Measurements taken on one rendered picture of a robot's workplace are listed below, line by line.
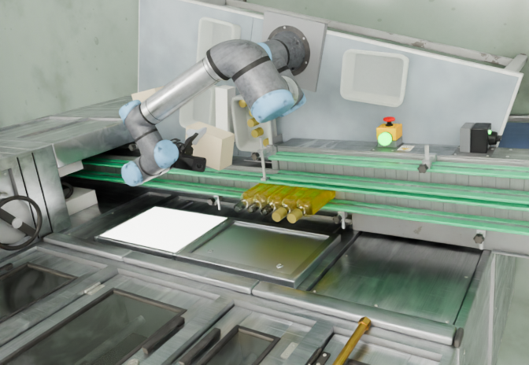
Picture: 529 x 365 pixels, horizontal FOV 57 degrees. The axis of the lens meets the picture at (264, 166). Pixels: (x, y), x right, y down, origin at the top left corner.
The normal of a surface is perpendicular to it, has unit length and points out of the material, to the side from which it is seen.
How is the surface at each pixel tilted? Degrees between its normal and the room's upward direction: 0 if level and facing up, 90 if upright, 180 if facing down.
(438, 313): 90
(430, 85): 0
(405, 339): 90
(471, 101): 0
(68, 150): 90
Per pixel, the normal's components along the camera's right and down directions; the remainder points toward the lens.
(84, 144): 0.84, 0.07
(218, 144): -0.53, 0.30
